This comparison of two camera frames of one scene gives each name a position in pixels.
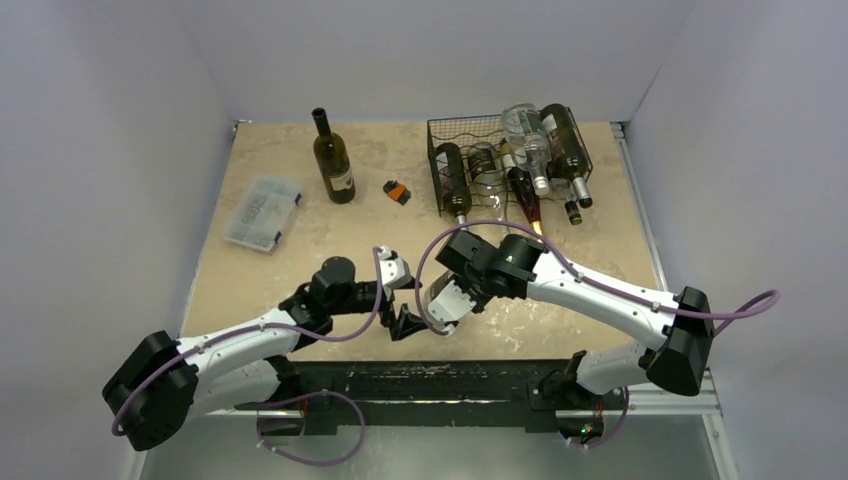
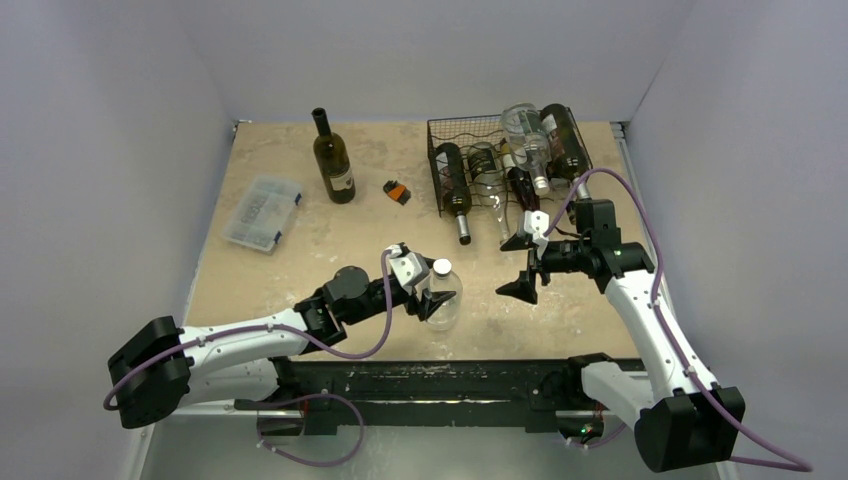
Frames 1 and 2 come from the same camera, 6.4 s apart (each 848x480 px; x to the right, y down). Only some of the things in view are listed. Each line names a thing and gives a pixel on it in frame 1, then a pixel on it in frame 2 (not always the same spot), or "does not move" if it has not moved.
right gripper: x=457 y=250 -> x=539 y=263
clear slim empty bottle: x=488 y=176 does not move
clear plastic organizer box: x=264 y=211 does not move
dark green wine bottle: x=332 y=154 does not move
